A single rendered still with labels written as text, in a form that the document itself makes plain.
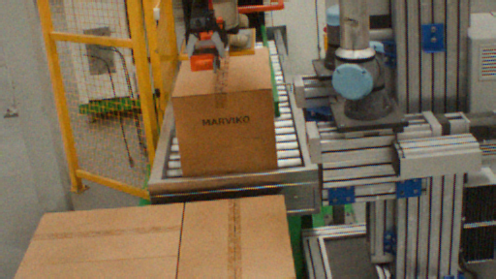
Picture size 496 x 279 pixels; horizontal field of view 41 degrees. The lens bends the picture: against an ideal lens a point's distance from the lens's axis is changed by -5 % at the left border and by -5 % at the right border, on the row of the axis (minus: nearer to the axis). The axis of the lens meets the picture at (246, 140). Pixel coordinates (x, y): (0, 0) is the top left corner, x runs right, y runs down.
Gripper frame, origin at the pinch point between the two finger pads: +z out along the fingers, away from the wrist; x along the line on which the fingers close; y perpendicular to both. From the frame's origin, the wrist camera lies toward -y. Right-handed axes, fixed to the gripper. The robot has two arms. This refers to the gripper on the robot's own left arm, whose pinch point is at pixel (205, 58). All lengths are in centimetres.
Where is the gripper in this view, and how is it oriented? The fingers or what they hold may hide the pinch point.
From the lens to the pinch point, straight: 218.5
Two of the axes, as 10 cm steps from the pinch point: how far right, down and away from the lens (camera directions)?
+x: -10.0, 0.7, 0.6
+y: 0.3, -4.0, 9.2
